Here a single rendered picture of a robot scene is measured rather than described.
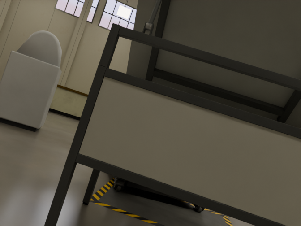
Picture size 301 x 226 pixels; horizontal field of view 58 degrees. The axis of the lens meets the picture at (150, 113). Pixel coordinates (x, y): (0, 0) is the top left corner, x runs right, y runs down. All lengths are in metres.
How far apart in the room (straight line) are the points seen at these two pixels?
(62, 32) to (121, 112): 10.21
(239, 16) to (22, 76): 3.16
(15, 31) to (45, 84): 7.60
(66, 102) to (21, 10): 4.43
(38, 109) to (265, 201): 3.35
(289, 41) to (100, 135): 1.09
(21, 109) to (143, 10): 2.82
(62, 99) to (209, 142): 7.72
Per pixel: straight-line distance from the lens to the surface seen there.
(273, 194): 1.29
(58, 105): 8.74
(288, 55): 1.69
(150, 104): 1.20
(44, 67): 4.09
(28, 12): 11.64
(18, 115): 4.12
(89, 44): 11.24
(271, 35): 1.63
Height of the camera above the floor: 0.63
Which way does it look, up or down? 2 degrees up
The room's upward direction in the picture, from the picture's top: 18 degrees clockwise
